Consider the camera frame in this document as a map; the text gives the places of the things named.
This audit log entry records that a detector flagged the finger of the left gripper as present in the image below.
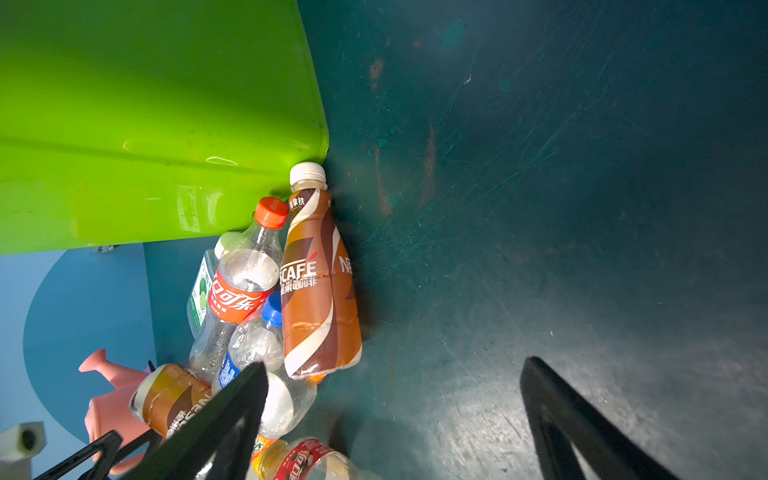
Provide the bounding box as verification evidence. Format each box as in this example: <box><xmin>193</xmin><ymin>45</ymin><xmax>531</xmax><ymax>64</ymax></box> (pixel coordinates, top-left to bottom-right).
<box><xmin>35</xmin><ymin>431</ymin><xmax>123</xmax><ymax>480</ymax></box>
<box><xmin>80</xmin><ymin>429</ymin><xmax>162</xmax><ymax>479</ymax></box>

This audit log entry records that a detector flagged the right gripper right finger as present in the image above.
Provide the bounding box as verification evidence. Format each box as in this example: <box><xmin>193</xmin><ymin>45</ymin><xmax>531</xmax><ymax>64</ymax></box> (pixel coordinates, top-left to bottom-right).
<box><xmin>520</xmin><ymin>357</ymin><xmax>676</xmax><ymax>479</ymax></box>

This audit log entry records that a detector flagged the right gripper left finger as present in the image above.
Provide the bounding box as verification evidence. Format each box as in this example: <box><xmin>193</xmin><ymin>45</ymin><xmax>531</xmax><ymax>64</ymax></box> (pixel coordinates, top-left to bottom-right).
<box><xmin>124</xmin><ymin>363</ymin><xmax>268</xmax><ymax>479</ymax></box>

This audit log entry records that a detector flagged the lime label bottle near bin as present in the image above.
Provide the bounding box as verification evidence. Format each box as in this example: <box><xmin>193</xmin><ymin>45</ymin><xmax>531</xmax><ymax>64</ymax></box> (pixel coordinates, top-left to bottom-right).
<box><xmin>186</xmin><ymin>231</ymin><xmax>241</xmax><ymax>338</ymax></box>

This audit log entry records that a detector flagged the green plastic trash bin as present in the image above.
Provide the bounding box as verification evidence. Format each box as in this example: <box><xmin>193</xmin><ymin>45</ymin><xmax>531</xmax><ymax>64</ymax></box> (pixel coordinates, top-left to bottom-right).
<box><xmin>1</xmin><ymin>1</ymin><xmax>329</xmax><ymax>254</ymax></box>

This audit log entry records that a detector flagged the pink plastic watering can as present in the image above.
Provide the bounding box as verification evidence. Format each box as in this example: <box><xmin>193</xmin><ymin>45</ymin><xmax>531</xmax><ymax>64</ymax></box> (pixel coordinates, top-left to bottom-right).
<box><xmin>79</xmin><ymin>348</ymin><xmax>150</xmax><ymax>447</ymax></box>

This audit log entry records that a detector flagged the brown Nescafe bottle lying centre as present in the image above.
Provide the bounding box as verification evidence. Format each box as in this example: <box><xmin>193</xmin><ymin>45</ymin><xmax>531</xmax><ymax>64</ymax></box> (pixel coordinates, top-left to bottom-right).
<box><xmin>129</xmin><ymin>364</ymin><xmax>212</xmax><ymax>439</ymax></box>

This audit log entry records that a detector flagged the orange red label bottle centre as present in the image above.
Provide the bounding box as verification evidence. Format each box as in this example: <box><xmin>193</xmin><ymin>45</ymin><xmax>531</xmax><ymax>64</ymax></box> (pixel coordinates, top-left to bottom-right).
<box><xmin>251</xmin><ymin>370</ymin><xmax>317</xmax><ymax>461</ymax></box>

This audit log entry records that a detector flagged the red label bottle lying front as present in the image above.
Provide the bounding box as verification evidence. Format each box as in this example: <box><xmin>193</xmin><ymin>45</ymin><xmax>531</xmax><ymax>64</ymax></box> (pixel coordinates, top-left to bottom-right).
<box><xmin>253</xmin><ymin>437</ymin><xmax>381</xmax><ymax>480</ymax></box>

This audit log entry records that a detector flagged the blue label bottle centre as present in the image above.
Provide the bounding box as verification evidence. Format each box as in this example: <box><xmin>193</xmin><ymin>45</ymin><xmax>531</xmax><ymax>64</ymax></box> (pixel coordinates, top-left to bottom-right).
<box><xmin>211</xmin><ymin>291</ymin><xmax>284</xmax><ymax>394</ymax></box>

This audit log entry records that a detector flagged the brown Nescafe bottle white cap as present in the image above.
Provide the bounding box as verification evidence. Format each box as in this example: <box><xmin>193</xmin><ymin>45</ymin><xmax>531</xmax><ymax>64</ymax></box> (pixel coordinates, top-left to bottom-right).
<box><xmin>280</xmin><ymin>162</ymin><xmax>363</xmax><ymax>379</ymax></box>

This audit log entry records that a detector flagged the red cola bottle lying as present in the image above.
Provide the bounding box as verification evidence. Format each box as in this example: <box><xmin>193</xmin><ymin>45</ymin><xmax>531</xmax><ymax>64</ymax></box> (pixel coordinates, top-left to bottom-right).
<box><xmin>188</xmin><ymin>197</ymin><xmax>289</xmax><ymax>385</ymax></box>

